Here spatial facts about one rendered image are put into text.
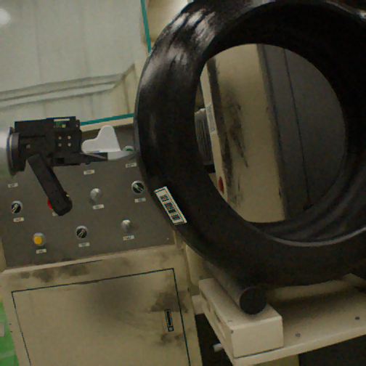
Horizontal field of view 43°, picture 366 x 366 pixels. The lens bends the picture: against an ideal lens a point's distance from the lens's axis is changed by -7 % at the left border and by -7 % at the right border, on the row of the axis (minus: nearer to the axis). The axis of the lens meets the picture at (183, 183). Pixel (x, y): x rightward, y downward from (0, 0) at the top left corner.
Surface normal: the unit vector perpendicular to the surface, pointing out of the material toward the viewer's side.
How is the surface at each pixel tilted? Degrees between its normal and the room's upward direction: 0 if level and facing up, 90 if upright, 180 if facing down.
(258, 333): 90
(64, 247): 90
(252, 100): 90
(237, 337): 90
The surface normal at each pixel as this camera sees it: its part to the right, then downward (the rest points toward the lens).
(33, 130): 0.11, 0.04
